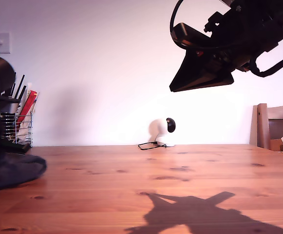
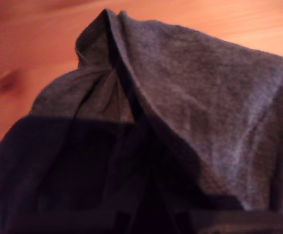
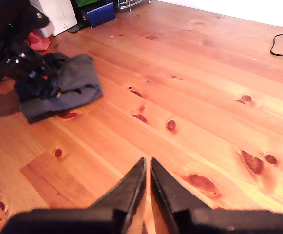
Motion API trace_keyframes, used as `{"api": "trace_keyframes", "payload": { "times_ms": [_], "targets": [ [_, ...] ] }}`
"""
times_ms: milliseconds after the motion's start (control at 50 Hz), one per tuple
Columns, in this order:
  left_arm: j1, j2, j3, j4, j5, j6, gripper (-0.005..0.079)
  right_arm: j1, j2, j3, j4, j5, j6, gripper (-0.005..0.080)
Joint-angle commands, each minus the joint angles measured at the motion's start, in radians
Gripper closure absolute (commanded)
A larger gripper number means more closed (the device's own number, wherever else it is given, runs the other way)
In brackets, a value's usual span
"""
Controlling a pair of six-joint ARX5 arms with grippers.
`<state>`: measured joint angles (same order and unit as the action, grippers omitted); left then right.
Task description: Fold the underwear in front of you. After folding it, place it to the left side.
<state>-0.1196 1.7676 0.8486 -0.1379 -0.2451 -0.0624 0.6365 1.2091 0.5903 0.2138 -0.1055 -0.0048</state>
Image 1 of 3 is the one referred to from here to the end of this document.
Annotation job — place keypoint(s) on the white round security camera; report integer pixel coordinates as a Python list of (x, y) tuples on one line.
[(171, 124)]

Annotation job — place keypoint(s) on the wooden chair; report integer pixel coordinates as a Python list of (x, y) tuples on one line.
[(261, 122)]

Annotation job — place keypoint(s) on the red paper packet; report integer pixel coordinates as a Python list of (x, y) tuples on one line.
[(28, 104)]

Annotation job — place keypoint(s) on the dark grey underwear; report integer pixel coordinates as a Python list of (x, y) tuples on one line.
[(14, 170)]

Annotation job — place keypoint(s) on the orange-brown box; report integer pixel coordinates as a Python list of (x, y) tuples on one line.
[(276, 145)]

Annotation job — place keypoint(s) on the white paper packet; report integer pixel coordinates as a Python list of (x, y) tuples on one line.
[(29, 86)]

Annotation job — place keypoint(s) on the black chopstick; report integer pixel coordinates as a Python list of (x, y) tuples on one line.
[(13, 89), (20, 83)]

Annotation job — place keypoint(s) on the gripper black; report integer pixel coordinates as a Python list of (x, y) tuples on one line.
[(9, 148), (241, 41)]

